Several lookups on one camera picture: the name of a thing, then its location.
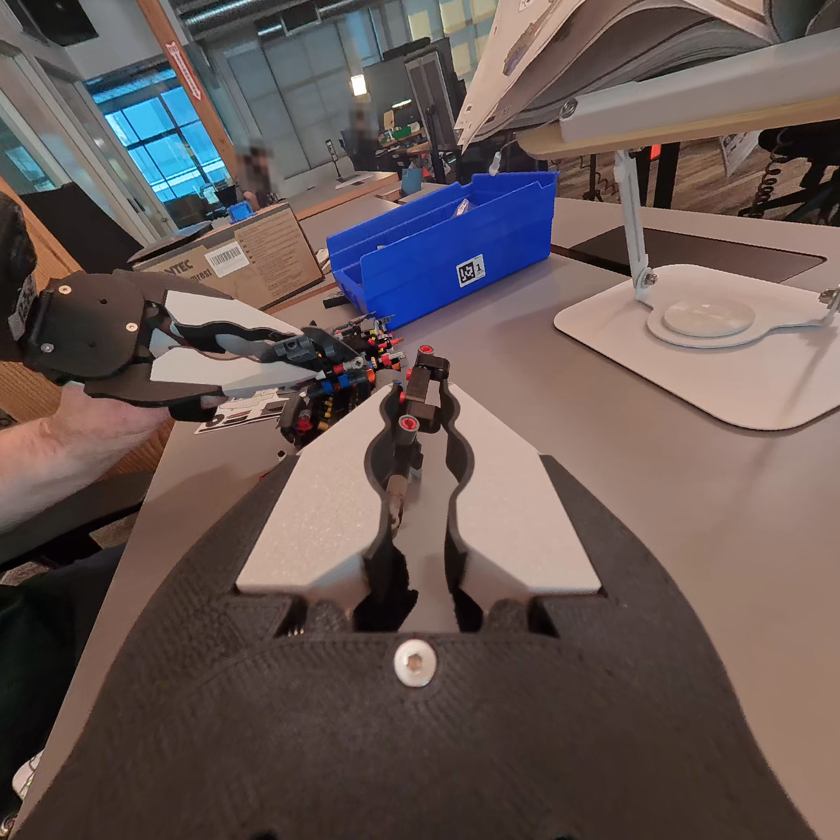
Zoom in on open lego instruction booklet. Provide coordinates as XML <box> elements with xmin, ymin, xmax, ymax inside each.
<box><xmin>455</xmin><ymin>0</ymin><xmax>840</xmax><ymax>148</ymax></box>

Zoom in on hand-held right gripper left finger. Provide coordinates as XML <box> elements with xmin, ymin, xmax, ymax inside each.
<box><xmin>235</xmin><ymin>382</ymin><xmax>421</xmax><ymax>605</ymax></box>

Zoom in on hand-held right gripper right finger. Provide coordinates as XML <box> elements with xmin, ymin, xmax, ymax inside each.
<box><xmin>441</xmin><ymin>381</ymin><xmax>602</xmax><ymax>608</ymax></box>

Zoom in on person's left hand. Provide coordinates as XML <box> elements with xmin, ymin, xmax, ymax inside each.
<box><xmin>62</xmin><ymin>386</ymin><xmax>175</xmax><ymax>462</ymax></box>

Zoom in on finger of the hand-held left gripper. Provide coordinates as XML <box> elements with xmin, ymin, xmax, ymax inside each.
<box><xmin>150</xmin><ymin>333</ymin><xmax>328</xmax><ymax>400</ymax></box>
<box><xmin>163</xmin><ymin>290</ymin><xmax>309</xmax><ymax>361</ymax></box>

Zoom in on black lego sub-assembly red pins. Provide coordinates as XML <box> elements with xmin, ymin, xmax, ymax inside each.
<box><xmin>392</xmin><ymin>344</ymin><xmax>454</xmax><ymax>532</ymax></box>

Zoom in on black coiled cable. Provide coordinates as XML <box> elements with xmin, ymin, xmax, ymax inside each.
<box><xmin>755</xmin><ymin>128</ymin><xmax>791</xmax><ymax>211</ymax></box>

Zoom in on person's white shoe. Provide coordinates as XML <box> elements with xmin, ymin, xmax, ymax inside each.
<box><xmin>12</xmin><ymin>750</ymin><xmax>46</xmax><ymax>800</ymax></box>

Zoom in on white book stand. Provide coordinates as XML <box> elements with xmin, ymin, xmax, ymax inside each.
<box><xmin>518</xmin><ymin>77</ymin><xmax>840</xmax><ymax>431</ymax></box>

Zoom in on dark grey cabinet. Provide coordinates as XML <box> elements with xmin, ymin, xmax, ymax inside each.
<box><xmin>405</xmin><ymin>47</ymin><xmax>468</xmax><ymax>153</ymax></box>

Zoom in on brown cardboard box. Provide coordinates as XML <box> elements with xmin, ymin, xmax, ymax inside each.
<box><xmin>131</xmin><ymin>202</ymin><xmax>326</xmax><ymax>312</ymax></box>

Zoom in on plain blue plastic bin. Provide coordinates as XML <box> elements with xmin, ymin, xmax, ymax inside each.
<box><xmin>326</xmin><ymin>197</ymin><xmax>460</xmax><ymax>311</ymax></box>

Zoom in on blue plastic bin with tag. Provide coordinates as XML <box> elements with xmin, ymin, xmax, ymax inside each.
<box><xmin>360</xmin><ymin>172</ymin><xmax>559</xmax><ymax>331</ymax></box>

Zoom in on large lego vehicle model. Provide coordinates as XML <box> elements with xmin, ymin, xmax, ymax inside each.
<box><xmin>276</xmin><ymin>315</ymin><xmax>404</xmax><ymax>454</ymax></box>

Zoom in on person's left forearm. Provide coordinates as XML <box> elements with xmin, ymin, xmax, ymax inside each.
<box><xmin>0</xmin><ymin>407</ymin><xmax>126</xmax><ymax>534</ymax></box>

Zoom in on lego sticker sheet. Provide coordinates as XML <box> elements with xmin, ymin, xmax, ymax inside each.
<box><xmin>195</xmin><ymin>390</ymin><xmax>296</xmax><ymax>434</ymax></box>

